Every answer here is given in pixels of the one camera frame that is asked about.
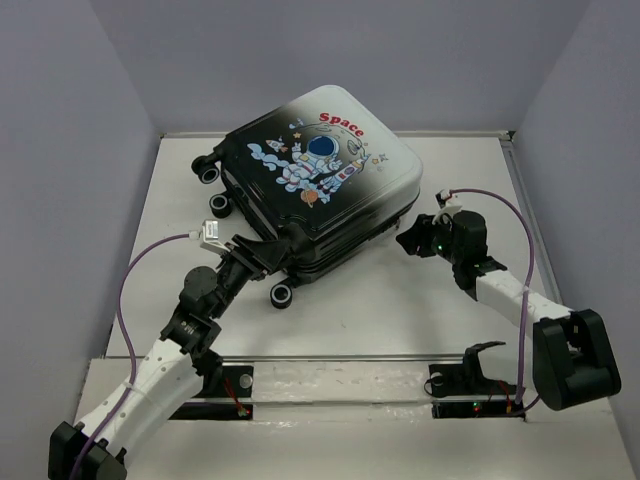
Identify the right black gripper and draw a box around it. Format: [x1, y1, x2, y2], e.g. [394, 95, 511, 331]
[394, 212, 463, 265]

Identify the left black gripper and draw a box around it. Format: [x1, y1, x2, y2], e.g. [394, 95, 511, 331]
[210, 235, 292, 319]

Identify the black suitcase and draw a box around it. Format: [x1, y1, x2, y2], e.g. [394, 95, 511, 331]
[191, 85, 423, 309]

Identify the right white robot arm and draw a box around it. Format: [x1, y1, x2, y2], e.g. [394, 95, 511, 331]
[396, 210, 622, 411]

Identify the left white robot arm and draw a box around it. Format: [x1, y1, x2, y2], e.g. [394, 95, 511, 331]
[48, 235, 292, 479]

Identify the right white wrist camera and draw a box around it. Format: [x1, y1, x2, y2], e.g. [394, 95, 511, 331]
[432, 189, 462, 225]

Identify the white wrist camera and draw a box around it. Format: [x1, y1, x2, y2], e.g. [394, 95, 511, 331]
[432, 189, 462, 225]
[188, 219, 230, 255]

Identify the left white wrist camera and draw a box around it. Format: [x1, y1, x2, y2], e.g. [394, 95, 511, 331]
[188, 219, 230, 255]

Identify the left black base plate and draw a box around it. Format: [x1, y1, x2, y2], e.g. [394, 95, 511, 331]
[170, 364, 254, 421]

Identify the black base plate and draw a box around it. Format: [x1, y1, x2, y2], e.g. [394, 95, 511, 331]
[423, 363, 526, 420]
[170, 364, 254, 421]

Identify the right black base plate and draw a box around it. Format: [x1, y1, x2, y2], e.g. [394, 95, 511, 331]
[423, 363, 526, 420]

